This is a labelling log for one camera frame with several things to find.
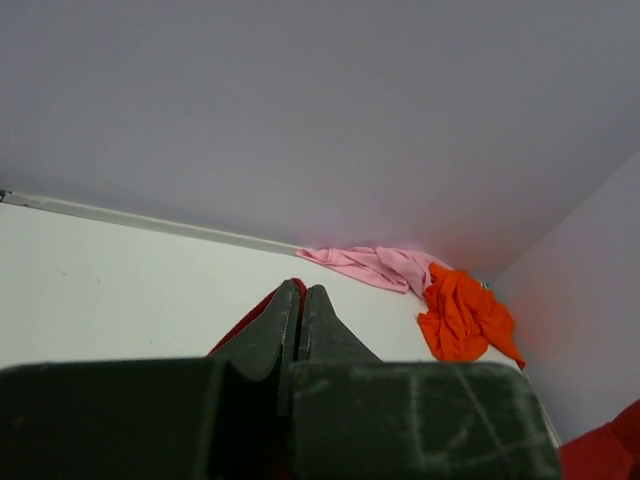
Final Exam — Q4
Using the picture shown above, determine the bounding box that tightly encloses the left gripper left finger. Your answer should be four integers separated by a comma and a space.
1, 279, 301, 479

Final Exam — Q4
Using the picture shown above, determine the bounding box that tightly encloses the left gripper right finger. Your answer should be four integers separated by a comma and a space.
290, 285, 562, 479

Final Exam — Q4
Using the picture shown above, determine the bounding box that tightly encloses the dark red t shirt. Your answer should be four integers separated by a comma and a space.
205, 277, 640, 480

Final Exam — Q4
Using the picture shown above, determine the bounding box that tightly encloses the orange t shirt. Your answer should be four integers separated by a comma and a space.
417, 263, 526, 369

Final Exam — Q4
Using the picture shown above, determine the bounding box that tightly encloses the pink t shirt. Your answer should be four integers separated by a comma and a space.
296, 246, 451, 298

